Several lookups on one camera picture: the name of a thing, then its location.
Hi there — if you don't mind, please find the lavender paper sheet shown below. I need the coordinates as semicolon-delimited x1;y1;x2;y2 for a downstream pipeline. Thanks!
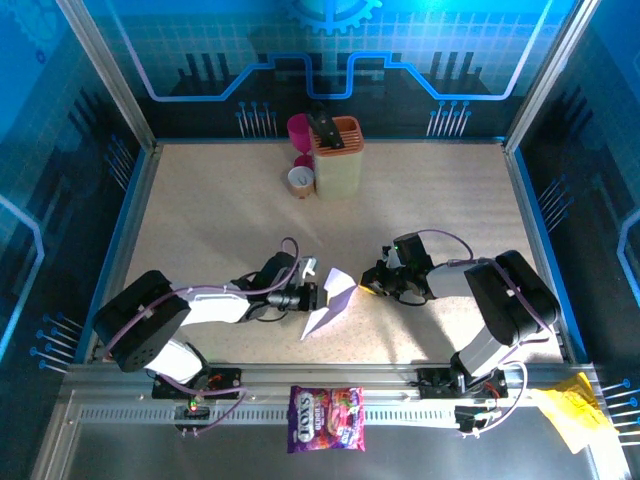
299;267;359;342

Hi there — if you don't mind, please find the beige knife block orange lid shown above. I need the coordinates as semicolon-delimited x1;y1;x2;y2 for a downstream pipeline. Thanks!
309;116;366;203

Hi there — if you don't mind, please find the purple candy bag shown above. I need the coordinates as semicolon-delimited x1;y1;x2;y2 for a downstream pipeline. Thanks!
287;384;366;454

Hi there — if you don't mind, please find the pink plastic goblet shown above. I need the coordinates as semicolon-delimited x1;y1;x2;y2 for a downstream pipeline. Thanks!
286;113;316;170

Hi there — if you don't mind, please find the yellow plastic bag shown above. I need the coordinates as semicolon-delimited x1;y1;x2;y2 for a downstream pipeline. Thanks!
529;372;619;455

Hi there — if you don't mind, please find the aluminium table rail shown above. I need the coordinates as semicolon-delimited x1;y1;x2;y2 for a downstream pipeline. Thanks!
64;362;601;426

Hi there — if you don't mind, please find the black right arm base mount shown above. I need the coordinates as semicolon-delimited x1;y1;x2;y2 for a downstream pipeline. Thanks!
417;367;509;400

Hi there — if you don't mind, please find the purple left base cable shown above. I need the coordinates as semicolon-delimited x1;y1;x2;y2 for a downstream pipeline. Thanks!
162;374;250;437

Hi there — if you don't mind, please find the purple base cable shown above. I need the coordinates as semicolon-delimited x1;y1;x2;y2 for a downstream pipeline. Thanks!
462;360;525;439
162;374;250;437

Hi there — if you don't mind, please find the black knife handle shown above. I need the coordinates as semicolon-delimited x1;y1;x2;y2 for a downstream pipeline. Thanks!
305;112;346;150

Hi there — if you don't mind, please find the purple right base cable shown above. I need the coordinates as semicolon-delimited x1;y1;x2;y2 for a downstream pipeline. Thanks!
462;360;525;439

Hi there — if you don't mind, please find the aluminium frame post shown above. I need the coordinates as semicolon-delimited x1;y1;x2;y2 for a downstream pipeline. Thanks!
503;0;601;154
54;0;159;151

